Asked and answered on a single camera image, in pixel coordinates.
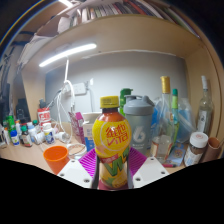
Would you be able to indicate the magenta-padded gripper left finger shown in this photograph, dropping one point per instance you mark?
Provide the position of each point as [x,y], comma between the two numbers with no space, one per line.
[74,172]

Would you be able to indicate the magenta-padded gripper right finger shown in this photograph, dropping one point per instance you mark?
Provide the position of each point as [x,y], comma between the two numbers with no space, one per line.
[150,171]

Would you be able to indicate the yellow drink bottle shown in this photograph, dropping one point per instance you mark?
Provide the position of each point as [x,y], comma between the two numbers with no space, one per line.
[111,136]

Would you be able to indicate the orange plastic cup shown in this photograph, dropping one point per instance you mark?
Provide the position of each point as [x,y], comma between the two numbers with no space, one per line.
[56,158]

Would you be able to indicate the flat round red coaster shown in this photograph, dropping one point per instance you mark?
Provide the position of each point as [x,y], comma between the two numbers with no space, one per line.
[101,186]

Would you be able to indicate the clear gold-capped glass bottle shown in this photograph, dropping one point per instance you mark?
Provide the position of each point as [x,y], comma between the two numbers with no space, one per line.
[163,133]

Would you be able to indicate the white and blue box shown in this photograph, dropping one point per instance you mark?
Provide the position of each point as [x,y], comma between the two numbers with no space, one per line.
[88,133]

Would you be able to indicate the magenta carton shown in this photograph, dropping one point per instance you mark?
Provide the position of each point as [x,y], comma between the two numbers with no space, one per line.
[76,128]

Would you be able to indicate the white blue-label bottle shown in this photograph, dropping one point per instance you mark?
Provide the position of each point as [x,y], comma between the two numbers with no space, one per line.
[49,135]

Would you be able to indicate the grey shaker bottle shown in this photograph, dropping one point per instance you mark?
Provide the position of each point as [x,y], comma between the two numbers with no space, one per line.
[140,126]

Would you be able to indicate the brown jar with white lid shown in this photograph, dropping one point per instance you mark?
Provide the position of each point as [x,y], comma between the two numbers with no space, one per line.
[195,150]

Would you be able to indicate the clear green-capped bottle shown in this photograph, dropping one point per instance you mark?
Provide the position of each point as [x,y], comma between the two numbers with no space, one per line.
[175,113]

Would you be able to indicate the red and white canister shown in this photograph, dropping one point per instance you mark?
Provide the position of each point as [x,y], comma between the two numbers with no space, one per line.
[44,115]

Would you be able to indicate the blue plastic bag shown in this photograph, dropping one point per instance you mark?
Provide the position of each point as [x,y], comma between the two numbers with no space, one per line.
[186,116]

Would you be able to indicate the brown mug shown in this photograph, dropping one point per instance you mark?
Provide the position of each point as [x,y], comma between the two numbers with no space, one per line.
[213,150]

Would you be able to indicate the white bottle with blue lid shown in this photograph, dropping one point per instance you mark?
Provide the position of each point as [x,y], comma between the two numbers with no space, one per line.
[14,138]

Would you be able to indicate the clear white-capped glass bottle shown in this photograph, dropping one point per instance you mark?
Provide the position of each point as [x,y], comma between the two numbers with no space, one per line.
[204,113]

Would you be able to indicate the tall green bottle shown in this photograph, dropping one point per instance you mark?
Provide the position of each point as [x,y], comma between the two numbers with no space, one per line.
[125,96]

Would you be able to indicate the green plastic jar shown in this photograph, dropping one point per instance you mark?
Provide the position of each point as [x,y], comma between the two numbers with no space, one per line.
[11,121]

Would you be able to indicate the white LED light bar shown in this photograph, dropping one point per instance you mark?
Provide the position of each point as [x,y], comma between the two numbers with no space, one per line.
[66,55]

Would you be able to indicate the white wall power socket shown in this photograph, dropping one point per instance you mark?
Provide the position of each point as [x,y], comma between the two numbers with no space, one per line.
[79,88]

